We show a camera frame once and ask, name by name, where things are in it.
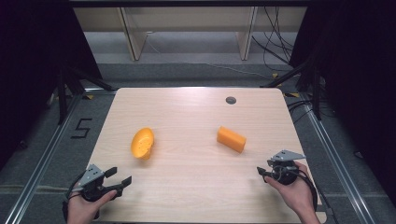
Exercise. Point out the person's left hand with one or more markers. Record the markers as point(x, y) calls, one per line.
point(82, 210)

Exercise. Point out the grey round table grommet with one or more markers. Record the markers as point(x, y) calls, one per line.
point(230, 100)

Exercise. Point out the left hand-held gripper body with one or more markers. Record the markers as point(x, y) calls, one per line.
point(91, 182)

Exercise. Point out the person's right hand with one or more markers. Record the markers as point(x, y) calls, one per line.
point(297, 194)

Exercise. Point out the aluminium floor rail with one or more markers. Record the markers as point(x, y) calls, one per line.
point(40, 161)
point(337, 161)

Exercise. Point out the orange plastic bowl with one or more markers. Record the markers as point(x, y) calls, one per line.
point(142, 143)

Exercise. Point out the black tripod stand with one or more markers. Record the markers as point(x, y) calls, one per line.
point(67, 87)
point(308, 81)

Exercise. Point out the black curtain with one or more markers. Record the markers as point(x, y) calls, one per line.
point(34, 68)
point(358, 77)

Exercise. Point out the orange sponge block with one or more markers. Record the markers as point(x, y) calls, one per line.
point(231, 139)

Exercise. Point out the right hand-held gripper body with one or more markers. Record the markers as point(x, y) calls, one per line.
point(284, 172)

